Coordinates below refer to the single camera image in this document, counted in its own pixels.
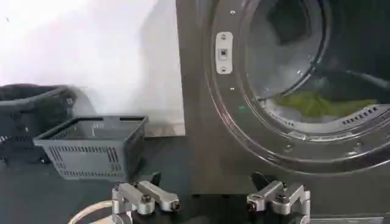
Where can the white door latch plate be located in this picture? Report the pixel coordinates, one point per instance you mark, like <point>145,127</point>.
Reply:
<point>224,52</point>

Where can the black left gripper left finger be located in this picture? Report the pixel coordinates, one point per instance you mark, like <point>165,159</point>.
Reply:
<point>143,198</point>

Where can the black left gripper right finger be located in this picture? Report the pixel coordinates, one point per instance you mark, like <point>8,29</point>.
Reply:
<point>277,198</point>

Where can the grey dryer with round opening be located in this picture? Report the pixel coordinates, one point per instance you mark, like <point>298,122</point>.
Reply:
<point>219,121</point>

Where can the dark plastic laundry basket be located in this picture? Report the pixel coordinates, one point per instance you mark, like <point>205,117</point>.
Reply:
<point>27,118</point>

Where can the green garment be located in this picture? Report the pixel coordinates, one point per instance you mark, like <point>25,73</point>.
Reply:
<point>317,104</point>

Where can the grey slotted plastic basket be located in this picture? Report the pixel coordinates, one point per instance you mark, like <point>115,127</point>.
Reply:
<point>91,149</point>

